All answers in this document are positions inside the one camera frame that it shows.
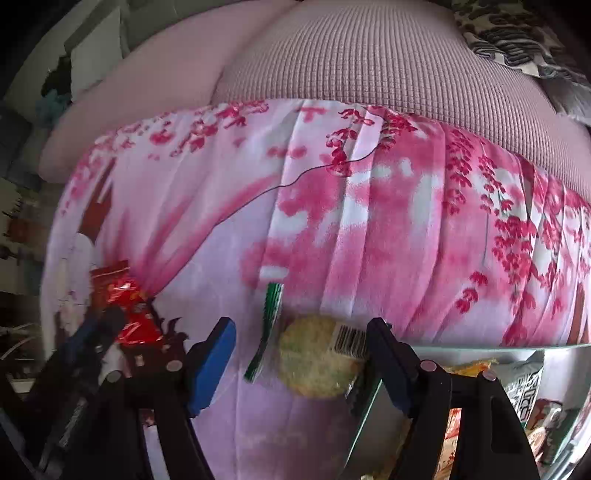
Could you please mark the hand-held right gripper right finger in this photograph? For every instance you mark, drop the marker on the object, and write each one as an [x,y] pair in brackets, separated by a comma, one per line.
[388,369]

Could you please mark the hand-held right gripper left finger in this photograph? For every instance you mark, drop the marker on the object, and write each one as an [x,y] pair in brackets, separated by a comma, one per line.
[212,369]

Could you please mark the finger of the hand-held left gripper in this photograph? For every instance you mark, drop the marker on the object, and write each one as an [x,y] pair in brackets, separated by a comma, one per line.
[81,341]
[111,327]

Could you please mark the small red snack packet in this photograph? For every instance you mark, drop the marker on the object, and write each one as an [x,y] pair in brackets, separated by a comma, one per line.
[134,318]

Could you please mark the teal shallow cardboard box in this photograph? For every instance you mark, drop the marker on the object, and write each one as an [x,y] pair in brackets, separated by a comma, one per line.
[369,415]

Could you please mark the clear round cake packet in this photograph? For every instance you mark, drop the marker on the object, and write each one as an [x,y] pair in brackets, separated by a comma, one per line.
[314,360]

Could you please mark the yellow snack packet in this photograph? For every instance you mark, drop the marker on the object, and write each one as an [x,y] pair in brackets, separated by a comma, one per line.
[471,368]

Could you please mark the pink floral printed blanket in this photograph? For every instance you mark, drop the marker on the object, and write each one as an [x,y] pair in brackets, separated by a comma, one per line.
[323,230]

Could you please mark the blue cloth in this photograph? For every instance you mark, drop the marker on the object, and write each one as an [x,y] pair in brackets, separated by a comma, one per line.
[51,106]

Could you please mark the dark cloth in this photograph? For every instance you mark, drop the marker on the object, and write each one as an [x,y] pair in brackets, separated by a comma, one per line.
[57,78]

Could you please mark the white cushion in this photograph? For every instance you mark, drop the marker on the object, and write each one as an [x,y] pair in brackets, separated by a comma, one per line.
[97,55]

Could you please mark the black and white patterned pillow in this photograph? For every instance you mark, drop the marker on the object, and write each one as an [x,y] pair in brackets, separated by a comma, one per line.
[508,41]

